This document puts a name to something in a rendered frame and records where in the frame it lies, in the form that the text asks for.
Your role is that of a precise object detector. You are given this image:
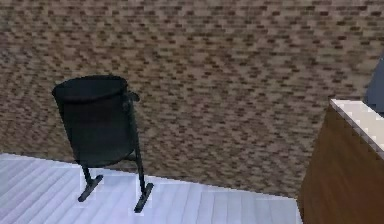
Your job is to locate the black bin on stand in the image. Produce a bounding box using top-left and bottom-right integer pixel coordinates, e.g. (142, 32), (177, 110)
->
(51, 74), (155, 214)

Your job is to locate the brown cupboard with white top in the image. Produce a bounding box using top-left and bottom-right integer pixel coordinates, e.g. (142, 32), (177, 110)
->
(297, 98), (384, 224)

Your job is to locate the dark grey slab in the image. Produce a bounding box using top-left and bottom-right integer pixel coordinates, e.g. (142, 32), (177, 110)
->
(363, 53), (384, 116)

